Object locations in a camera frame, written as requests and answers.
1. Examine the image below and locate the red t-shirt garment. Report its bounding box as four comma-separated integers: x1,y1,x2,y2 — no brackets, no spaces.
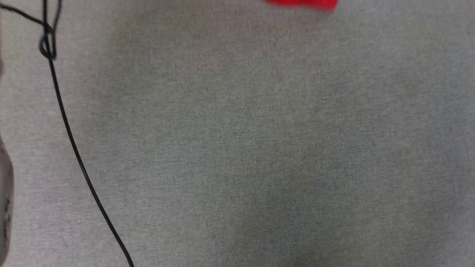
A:
264,0,338,11

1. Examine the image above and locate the grey fabric sofa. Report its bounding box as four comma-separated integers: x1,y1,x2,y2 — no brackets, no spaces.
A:
0,0,475,267

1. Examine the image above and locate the thin black cable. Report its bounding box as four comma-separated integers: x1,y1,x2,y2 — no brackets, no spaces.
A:
0,0,135,267

